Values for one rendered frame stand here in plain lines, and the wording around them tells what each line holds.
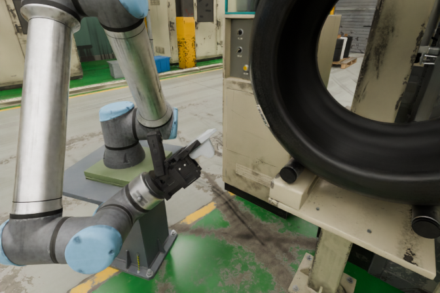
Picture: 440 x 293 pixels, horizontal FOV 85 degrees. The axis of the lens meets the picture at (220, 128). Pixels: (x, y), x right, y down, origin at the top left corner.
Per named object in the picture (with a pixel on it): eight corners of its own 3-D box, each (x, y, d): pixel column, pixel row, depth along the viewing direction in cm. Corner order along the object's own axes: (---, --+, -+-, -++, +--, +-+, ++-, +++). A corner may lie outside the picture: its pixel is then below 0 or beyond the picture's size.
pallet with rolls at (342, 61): (327, 59, 741) (332, 32, 708) (356, 62, 695) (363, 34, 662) (313, 65, 658) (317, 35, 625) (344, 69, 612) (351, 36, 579)
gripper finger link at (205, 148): (227, 143, 62) (199, 165, 62) (213, 125, 61) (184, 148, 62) (228, 145, 59) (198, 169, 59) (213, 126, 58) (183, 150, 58)
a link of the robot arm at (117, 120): (110, 133, 120) (104, 99, 113) (145, 133, 121) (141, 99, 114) (98, 148, 106) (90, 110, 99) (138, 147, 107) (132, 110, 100)
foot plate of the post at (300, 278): (306, 253, 142) (306, 248, 140) (356, 280, 127) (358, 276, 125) (287, 291, 122) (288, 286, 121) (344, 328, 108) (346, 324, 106)
